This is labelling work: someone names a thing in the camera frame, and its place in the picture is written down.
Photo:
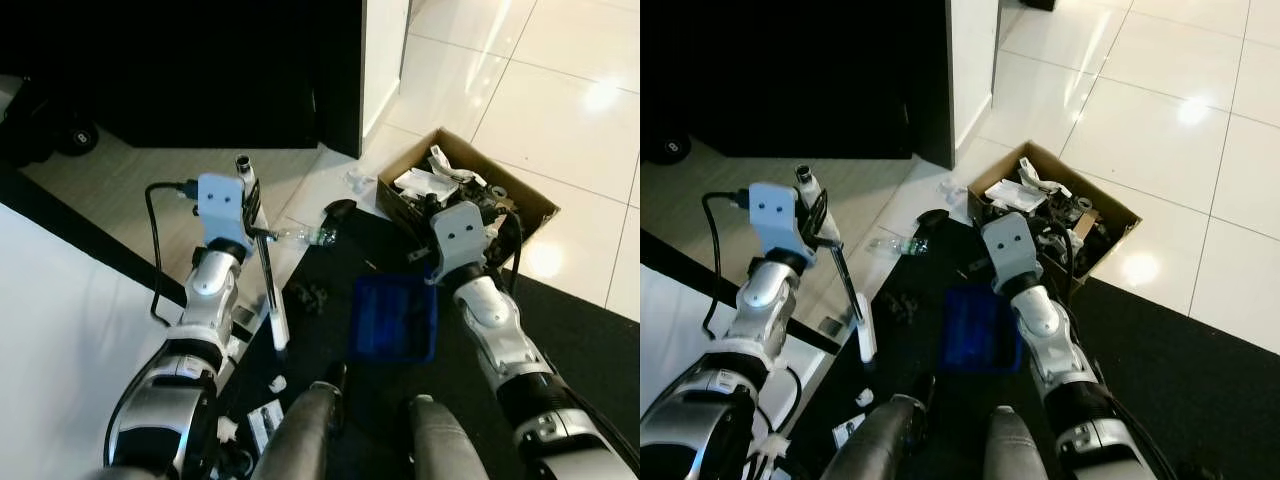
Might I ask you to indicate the blue plastic dustpan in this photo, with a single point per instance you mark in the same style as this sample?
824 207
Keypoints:
980 328
392 320

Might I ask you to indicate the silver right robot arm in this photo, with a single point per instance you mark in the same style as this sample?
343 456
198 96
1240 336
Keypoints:
500 325
1045 330

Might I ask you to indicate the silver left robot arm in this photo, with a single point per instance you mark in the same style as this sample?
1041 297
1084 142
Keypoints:
755 300
205 300

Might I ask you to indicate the black floor mat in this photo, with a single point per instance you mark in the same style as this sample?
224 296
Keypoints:
580 380
1180 380

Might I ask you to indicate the clear plastic bottle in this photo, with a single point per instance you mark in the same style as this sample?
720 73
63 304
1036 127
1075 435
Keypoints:
900 245
305 236

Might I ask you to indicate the brown cardboard box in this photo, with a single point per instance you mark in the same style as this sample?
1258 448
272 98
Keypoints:
535 205
1120 215

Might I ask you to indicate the white paper waste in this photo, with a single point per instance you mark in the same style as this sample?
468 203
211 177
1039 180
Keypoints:
1012 196
424 183

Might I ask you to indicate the black crumpled litter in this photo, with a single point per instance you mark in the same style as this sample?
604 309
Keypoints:
315 297
905 305

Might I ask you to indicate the small black rounded object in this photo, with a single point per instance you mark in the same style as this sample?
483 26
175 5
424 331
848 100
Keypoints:
932 217
340 208

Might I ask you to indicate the small grey square scrap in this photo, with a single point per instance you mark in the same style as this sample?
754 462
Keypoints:
830 326
243 318

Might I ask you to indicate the clear plastic wrapper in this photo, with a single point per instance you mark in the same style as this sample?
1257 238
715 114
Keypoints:
950 189
358 181

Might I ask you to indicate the small white crumpled paper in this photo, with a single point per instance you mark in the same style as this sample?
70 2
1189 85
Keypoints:
865 397
278 382

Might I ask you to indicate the black cabinet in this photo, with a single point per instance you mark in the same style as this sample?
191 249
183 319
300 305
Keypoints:
790 70
180 60

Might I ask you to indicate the white printed paper scrap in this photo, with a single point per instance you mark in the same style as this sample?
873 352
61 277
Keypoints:
265 422
848 432

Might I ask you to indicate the small white torn scrap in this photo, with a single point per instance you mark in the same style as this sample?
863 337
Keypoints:
228 429
772 446

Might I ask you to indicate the white cabinet side panel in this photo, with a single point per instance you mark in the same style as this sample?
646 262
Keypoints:
972 60
382 60

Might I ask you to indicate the grey right robot leg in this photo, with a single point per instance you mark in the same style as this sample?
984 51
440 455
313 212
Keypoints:
1015 450
445 445

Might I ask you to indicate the grey robot leg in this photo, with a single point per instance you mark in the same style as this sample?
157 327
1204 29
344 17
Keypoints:
880 445
300 440
445 445
1015 450

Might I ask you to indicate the grey left robot leg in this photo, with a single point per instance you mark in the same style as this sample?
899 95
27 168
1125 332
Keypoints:
880 445
300 440

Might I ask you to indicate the black furniture foot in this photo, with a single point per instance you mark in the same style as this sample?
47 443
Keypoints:
1040 3

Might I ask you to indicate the pale blue left wrist camera mount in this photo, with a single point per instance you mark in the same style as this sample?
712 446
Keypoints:
221 205
772 215

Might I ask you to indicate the pale blue wrist camera mount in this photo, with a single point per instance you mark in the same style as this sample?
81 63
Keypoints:
1008 248
772 215
221 205
458 235

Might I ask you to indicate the pale blue right wrist camera mount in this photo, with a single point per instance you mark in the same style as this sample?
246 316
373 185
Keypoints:
1008 248
458 235

